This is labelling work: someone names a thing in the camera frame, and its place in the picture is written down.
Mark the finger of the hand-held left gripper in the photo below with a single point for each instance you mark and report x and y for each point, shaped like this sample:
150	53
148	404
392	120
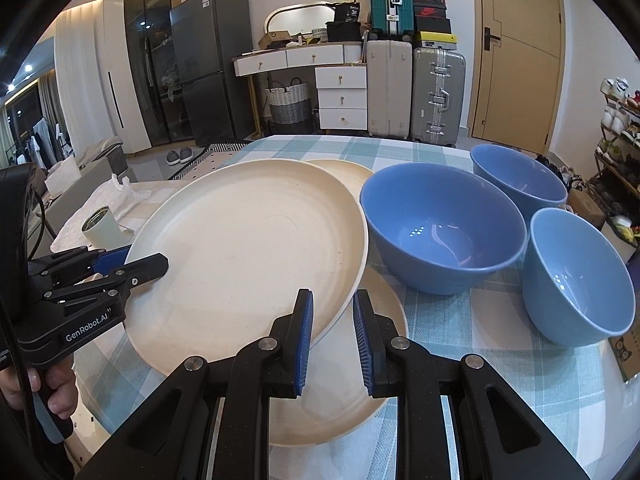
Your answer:
112	260
145	267

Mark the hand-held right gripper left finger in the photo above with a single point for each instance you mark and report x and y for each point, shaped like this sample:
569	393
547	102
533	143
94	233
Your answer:
303	345

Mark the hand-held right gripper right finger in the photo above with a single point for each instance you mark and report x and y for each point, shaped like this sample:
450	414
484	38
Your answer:
362	345

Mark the cream ridged plate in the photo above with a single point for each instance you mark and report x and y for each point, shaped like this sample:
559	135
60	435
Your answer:
345	172
240	250
331	385

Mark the light blue ceramic bowl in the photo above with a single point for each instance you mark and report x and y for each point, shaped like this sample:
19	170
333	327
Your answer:
580	280

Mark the person's left hand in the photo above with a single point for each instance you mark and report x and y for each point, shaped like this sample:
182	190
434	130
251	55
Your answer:
61	395

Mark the white tape roll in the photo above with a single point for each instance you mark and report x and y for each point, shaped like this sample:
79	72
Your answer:
100	230

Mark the white plastic bag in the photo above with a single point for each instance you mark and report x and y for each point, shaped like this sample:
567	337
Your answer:
120	195

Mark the checked teal tablecloth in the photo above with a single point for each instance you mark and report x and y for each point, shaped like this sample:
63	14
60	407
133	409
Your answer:
450	320

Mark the grey sofa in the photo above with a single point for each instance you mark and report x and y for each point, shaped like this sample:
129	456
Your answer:
85	170

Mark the pair of grey slippers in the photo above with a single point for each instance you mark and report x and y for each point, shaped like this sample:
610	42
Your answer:
179	156

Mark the patterned rug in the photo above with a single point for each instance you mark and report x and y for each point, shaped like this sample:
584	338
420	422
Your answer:
215	157

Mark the clothes rack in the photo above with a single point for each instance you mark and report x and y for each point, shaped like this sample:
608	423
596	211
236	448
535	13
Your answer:
35	142

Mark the white curtain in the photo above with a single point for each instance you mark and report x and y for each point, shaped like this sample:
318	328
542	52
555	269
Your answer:
75	90

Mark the white wardrobe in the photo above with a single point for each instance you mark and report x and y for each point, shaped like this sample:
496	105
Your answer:
125	85

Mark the dark glass cabinet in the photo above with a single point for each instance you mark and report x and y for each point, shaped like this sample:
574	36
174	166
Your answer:
150	60

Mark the grey refrigerator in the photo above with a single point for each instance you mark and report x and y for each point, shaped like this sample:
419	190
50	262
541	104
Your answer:
210	70

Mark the woven laundry basket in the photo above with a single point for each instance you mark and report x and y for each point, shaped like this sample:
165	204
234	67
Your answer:
289	105

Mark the white dressing table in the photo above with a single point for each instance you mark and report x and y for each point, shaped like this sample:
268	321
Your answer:
340	95

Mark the beige suitcase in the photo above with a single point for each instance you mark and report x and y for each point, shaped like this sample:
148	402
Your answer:
389	90

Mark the silver suitcase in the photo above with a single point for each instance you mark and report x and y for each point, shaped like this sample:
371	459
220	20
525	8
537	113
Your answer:
437	97

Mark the small cardboard box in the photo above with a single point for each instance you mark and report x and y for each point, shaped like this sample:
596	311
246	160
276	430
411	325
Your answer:
272	40

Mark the brown cardboard box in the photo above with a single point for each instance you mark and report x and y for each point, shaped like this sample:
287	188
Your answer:
586	209

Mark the printed cardboard box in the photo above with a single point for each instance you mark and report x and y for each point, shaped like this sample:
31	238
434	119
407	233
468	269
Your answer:
626	360

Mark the oval mirror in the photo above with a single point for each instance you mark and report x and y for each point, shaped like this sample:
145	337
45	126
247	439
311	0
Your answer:
300	17

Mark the black fabric bag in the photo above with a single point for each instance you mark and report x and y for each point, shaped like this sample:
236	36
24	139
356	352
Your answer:
343	32

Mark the shoe rack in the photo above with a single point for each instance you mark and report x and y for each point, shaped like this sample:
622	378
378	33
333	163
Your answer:
620	150

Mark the wooden door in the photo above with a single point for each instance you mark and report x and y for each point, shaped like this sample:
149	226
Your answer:
520	60

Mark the black paper bag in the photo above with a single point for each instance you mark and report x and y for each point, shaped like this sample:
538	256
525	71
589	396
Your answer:
348	12

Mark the plain black shoebox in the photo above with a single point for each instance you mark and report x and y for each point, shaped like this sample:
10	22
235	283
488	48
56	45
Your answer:
431	26

